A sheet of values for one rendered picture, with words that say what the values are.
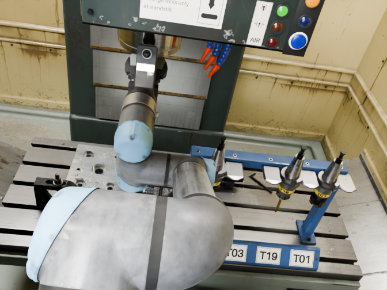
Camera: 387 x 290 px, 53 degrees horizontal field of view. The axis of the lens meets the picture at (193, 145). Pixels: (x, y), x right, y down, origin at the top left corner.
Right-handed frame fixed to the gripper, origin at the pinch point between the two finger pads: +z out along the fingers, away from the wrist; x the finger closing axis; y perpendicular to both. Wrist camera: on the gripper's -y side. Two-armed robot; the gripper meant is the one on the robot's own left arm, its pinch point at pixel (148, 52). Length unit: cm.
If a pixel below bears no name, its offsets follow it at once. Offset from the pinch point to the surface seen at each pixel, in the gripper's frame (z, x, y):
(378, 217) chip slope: 6, 97, 63
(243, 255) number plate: -24, 36, 53
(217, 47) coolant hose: -4.9, 16.6, -6.6
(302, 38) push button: -22.1, 29.8, -19.9
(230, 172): -15.6, 25.9, 24.9
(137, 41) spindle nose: -8.6, -2.3, -7.3
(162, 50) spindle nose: -8.2, 3.5, -5.5
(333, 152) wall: 64, 100, 81
